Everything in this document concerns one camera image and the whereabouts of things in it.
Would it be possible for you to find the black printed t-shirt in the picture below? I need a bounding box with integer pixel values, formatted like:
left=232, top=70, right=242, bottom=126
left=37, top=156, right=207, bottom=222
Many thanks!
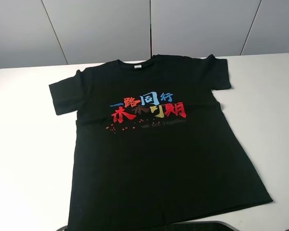
left=49, top=55, right=272, bottom=231

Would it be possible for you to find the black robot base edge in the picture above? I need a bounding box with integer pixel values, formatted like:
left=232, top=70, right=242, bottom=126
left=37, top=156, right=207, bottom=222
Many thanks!
left=58, top=220, right=235, bottom=231

